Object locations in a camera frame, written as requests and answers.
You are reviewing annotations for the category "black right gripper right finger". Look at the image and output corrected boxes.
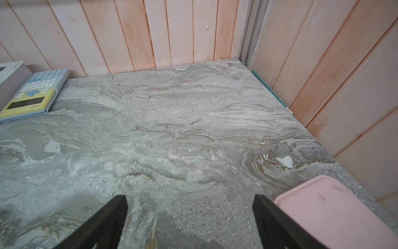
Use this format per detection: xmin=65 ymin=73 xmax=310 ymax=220
xmin=252 ymin=195 xmax=326 ymax=249

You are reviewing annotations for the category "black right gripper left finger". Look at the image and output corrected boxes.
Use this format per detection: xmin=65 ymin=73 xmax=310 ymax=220
xmin=55 ymin=195 xmax=128 ymax=249

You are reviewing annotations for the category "yellow blue calculator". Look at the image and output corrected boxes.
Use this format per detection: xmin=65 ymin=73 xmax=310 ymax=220
xmin=1 ymin=68 xmax=70 ymax=122

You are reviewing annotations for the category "white LOEWE book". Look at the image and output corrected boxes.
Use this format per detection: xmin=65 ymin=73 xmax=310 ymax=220
xmin=0 ymin=61 xmax=32 ymax=110

